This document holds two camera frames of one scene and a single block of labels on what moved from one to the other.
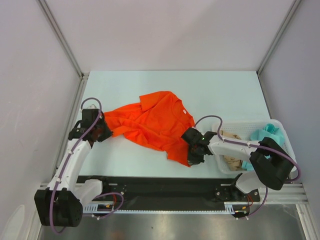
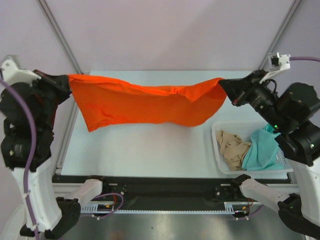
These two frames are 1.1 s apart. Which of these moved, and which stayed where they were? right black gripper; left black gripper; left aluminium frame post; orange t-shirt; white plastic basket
Moved: left black gripper; orange t-shirt; right black gripper
Stayed: white plastic basket; left aluminium frame post
